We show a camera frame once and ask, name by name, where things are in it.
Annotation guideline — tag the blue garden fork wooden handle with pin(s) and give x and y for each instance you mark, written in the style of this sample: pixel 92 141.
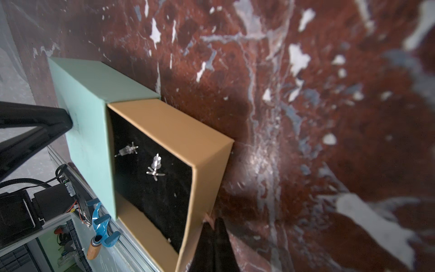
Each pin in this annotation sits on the blue garden fork wooden handle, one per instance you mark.
pixel 100 224

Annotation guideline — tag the silver stud earring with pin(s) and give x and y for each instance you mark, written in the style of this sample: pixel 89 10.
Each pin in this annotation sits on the silver stud earring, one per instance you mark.
pixel 153 169
pixel 127 150

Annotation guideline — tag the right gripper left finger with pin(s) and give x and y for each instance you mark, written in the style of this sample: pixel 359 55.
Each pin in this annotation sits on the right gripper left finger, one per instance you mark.
pixel 203 260

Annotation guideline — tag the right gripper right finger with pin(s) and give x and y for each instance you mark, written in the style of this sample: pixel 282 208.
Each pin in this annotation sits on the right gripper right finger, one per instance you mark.
pixel 225 260

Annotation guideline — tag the small circuit board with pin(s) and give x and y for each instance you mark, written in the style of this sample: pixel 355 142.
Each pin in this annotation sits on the small circuit board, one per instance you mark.
pixel 76 208

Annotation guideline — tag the mint jewelry box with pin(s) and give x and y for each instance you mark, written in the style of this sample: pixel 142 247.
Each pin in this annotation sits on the mint jewelry box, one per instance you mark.
pixel 109 111

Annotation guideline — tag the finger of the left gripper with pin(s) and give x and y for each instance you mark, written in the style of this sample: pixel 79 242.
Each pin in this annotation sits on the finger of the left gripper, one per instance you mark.
pixel 46 125

